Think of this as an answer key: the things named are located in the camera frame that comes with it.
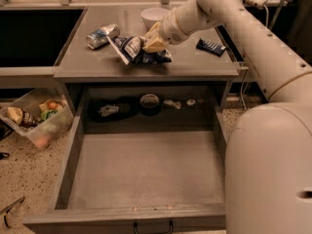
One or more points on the clear plastic bin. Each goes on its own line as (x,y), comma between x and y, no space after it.
(36,102)

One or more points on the orange fruit in bin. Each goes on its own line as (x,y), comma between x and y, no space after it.
(53,105)

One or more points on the grey open drawer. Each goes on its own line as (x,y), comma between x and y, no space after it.
(148,169)

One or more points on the crushed silver blue can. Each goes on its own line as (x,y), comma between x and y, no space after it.
(99,37)

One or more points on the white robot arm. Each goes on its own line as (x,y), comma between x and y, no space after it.
(268,157)

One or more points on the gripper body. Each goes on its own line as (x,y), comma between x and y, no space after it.
(172,27)

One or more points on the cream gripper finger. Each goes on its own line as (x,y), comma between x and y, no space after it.
(152,33)
(155,46)

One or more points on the blue chip bag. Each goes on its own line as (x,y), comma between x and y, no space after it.
(129,49)

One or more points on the green snack in bin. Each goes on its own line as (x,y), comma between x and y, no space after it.
(47,114)

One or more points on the grey counter cabinet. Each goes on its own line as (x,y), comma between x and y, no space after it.
(189,75)

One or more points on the black drawer handle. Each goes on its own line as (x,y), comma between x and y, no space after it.
(153,228)

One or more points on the brown chip bag in bin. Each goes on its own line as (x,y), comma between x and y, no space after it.
(21,117)

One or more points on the dark blue snack bar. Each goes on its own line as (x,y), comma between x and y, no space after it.
(210,47)

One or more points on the white bowl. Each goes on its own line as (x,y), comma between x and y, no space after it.
(152,15)

